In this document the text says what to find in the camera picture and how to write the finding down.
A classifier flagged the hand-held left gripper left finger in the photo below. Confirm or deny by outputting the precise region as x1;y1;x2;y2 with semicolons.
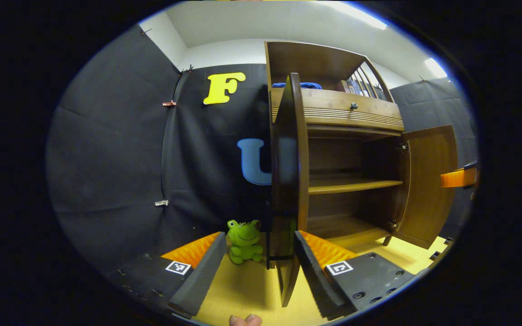
102;232;227;319

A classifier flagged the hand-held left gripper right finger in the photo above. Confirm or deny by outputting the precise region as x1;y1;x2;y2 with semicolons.
295;230;418;317

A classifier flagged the wooden shoe cabinet door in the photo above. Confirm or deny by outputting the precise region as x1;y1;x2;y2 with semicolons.
390;125;459;249
266;72;310;308

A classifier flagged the wooden double-door shoe cabinet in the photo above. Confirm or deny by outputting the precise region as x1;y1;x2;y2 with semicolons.
265;41;406;247

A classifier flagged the wooden inner cabinet shelf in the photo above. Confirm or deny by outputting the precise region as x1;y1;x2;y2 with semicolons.
309;178;403;195

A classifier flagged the green frog plush toy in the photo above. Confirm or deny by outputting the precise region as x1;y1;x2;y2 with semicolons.
227;220;264;265

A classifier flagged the small ceiling light panel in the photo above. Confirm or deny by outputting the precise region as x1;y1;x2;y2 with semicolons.
424;58;448;78

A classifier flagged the wooden drawer with black knob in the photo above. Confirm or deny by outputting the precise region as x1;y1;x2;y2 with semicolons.
271;86;404;133

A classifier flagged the blue folded towel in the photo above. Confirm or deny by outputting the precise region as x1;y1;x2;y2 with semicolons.
272;82;323;90

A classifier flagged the long ceiling light panel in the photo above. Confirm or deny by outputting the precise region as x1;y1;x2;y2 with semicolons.
324;1;388;30

